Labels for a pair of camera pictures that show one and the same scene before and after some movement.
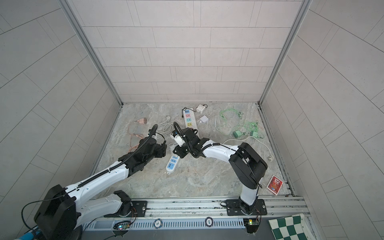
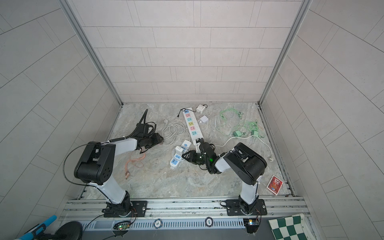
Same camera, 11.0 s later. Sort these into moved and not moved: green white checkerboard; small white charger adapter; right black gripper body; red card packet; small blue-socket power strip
Moved: right black gripper body; small blue-socket power strip
Not moved: red card packet; green white checkerboard; small white charger adapter
